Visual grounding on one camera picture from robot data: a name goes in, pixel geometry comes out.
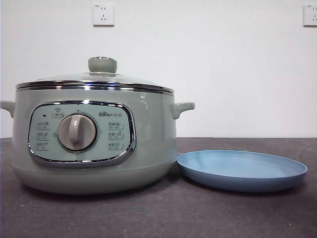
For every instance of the grey control dial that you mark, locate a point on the grey control dial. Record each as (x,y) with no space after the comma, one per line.
(77,132)

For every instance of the pale green electric steamer pot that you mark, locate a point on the pale green electric steamer pot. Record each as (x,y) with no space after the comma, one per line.
(148,129)

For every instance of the white wall socket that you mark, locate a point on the white wall socket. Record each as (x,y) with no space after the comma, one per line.
(310,16)
(104,15)

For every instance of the glass lid with green knob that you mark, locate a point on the glass lid with green knob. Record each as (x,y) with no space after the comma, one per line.
(101,65)

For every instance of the blue plate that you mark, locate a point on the blue plate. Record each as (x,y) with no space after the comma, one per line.
(237,171)

